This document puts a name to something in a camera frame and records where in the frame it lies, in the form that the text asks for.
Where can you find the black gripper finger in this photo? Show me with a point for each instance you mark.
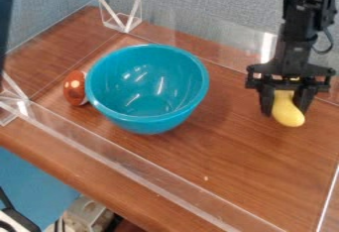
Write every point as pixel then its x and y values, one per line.
pixel 303 97
pixel 266 99

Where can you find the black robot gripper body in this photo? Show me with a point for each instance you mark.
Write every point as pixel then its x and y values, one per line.
pixel 289 70

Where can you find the yellow toy banana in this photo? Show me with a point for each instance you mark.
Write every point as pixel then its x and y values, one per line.
pixel 285 111

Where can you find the blue plastic bowl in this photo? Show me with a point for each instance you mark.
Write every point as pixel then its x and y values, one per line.
pixel 147 87

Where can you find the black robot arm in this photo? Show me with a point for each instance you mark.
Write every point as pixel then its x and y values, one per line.
pixel 306 18

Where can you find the clear acrylic back barrier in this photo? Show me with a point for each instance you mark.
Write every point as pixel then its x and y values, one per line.
pixel 225 44

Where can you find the clear acrylic barrier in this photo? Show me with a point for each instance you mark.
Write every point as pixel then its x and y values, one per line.
pixel 113 172
pixel 225 44

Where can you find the brown white toy mushroom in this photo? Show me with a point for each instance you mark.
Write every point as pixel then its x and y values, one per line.
pixel 75 88

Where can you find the clear acrylic front barrier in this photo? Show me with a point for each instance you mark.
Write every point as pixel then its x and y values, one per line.
pixel 113 172

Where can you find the grey box under table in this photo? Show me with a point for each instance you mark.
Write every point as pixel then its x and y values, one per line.
pixel 87 216

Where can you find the dark blue foreground panel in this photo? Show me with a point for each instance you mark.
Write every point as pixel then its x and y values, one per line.
pixel 6 13

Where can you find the black chair edge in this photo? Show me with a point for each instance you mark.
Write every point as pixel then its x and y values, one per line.
pixel 12 220

